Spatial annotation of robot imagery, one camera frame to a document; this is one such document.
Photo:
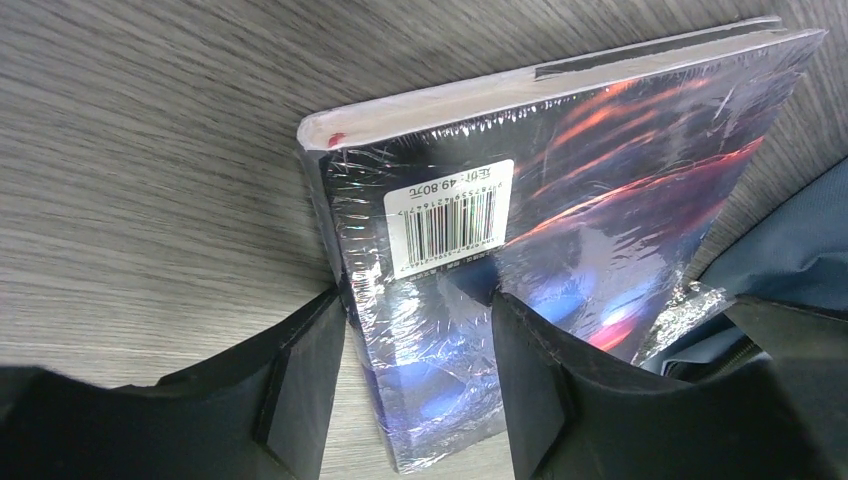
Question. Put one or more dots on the blue grey student backpack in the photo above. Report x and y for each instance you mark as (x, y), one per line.
(797, 256)

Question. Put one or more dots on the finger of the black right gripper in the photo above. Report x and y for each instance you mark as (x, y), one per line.
(795, 358)

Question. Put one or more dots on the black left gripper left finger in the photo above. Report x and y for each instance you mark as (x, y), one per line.
(258, 410)

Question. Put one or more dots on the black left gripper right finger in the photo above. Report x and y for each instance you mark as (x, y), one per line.
(575, 412)

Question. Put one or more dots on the dark blue galaxy cover book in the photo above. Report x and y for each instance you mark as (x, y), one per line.
(583, 187)

